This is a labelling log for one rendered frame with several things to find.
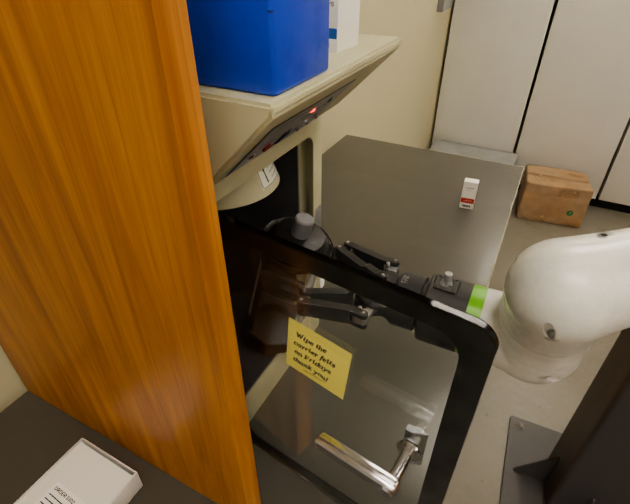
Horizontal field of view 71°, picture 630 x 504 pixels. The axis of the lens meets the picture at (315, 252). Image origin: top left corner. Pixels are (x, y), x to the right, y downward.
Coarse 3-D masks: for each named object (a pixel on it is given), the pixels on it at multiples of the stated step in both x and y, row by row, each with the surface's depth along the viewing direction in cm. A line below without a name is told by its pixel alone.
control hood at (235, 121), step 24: (360, 48) 51; (384, 48) 53; (336, 72) 43; (360, 72) 51; (216, 96) 36; (240, 96) 36; (264, 96) 36; (288, 96) 36; (312, 96) 40; (216, 120) 37; (240, 120) 36; (264, 120) 35; (312, 120) 60; (216, 144) 39; (240, 144) 37; (216, 168) 40
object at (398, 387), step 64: (256, 256) 43; (320, 256) 38; (256, 320) 49; (320, 320) 42; (384, 320) 37; (448, 320) 33; (256, 384) 57; (384, 384) 41; (448, 384) 36; (384, 448) 46; (448, 448) 40
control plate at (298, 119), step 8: (344, 88) 52; (328, 96) 48; (336, 96) 54; (320, 104) 49; (328, 104) 55; (304, 112) 45; (312, 112) 50; (320, 112) 57; (288, 120) 41; (296, 120) 46; (304, 120) 51; (280, 128) 42; (288, 128) 47; (272, 136) 43; (280, 136) 48; (264, 144) 44; (256, 152) 45; (248, 160) 46
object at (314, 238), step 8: (296, 216) 62; (304, 216) 63; (280, 224) 65; (288, 224) 65; (296, 224) 62; (304, 224) 62; (312, 224) 62; (272, 232) 64; (280, 232) 64; (288, 232) 64; (296, 232) 63; (304, 232) 63; (312, 232) 65; (320, 232) 66; (296, 240) 63; (304, 240) 64; (312, 240) 64; (320, 240) 64; (312, 248) 63; (320, 248) 63
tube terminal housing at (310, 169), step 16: (304, 128) 64; (320, 128) 69; (288, 144) 61; (304, 144) 71; (320, 144) 70; (256, 160) 55; (272, 160) 59; (304, 160) 73; (320, 160) 72; (240, 176) 53; (304, 176) 75; (320, 176) 74; (224, 192) 51; (304, 192) 76; (320, 192) 76; (304, 208) 78
